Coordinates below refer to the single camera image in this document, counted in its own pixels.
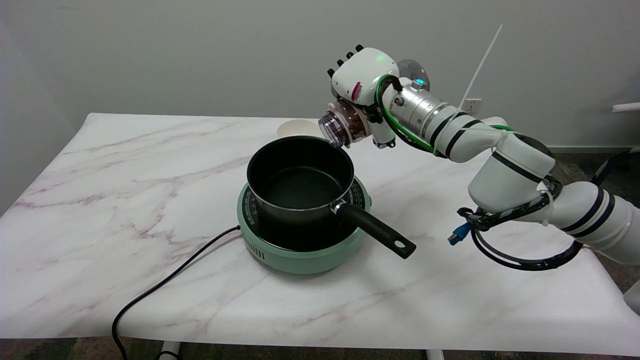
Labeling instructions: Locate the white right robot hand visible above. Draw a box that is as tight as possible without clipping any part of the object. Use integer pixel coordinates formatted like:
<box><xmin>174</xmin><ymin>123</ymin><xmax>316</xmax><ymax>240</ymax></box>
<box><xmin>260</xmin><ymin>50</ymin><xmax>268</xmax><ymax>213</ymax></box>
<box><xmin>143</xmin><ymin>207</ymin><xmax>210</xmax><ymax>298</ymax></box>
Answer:
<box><xmin>327</xmin><ymin>45</ymin><xmax>401</xmax><ymax>150</ymax></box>

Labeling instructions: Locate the clear bottle with brown contents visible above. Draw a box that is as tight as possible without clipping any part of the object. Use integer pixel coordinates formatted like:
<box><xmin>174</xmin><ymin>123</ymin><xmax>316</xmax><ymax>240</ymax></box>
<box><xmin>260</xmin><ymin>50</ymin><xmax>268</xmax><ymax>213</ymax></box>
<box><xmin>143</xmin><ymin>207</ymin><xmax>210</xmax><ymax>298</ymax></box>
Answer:
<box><xmin>318</xmin><ymin>100</ymin><xmax>373</xmax><ymax>149</ymax></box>

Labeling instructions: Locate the black soup pot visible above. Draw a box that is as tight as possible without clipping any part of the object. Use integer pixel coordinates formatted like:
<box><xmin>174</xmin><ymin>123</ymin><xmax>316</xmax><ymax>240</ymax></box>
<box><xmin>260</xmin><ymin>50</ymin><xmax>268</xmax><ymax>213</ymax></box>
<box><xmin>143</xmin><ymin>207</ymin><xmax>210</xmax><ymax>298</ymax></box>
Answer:
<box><xmin>246</xmin><ymin>135</ymin><xmax>417</xmax><ymax>260</ymax></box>

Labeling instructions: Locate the long white zip tie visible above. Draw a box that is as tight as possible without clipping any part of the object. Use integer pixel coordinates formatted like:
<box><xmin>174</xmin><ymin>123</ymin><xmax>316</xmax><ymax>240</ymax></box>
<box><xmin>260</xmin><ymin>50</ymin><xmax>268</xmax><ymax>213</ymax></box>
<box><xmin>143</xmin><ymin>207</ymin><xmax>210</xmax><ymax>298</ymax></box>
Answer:
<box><xmin>457</xmin><ymin>24</ymin><xmax>503</xmax><ymax>108</ymax></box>

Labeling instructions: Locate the green induction cooker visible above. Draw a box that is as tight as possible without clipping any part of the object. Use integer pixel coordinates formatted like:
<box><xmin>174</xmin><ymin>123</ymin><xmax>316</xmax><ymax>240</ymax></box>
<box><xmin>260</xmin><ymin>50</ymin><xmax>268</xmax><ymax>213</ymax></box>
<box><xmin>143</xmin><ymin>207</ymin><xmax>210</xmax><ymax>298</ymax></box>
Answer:
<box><xmin>236</xmin><ymin>175</ymin><xmax>372</xmax><ymax>275</ymax></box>

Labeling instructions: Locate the green robot cable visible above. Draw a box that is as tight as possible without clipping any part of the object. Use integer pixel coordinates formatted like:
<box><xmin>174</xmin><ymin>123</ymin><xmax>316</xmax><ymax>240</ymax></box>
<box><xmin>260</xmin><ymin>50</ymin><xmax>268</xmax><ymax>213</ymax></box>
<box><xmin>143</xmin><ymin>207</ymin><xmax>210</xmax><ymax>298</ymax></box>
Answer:
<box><xmin>375</xmin><ymin>75</ymin><xmax>516</xmax><ymax>156</ymax></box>

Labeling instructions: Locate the blue cable connector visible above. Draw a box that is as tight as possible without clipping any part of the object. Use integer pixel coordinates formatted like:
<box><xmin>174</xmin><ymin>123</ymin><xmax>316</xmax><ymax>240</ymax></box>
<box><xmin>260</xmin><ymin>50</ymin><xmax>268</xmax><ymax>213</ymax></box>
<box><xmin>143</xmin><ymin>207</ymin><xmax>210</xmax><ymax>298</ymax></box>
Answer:
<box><xmin>447</xmin><ymin>222</ymin><xmax>472</xmax><ymax>247</ymax></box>

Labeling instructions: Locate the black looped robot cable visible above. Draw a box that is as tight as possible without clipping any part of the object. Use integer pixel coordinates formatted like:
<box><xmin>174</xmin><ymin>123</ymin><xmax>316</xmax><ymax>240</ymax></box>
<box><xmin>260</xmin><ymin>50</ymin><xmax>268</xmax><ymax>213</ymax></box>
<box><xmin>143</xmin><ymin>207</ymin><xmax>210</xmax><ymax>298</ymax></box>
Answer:
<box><xmin>470</xmin><ymin>227</ymin><xmax>585</xmax><ymax>272</ymax></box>

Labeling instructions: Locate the black power cord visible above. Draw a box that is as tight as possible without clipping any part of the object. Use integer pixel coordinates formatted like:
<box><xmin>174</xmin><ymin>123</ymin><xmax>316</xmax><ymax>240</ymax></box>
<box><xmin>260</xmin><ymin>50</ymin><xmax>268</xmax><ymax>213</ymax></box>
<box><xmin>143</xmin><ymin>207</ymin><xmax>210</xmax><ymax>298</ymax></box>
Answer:
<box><xmin>111</xmin><ymin>226</ymin><xmax>242</xmax><ymax>360</ymax></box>

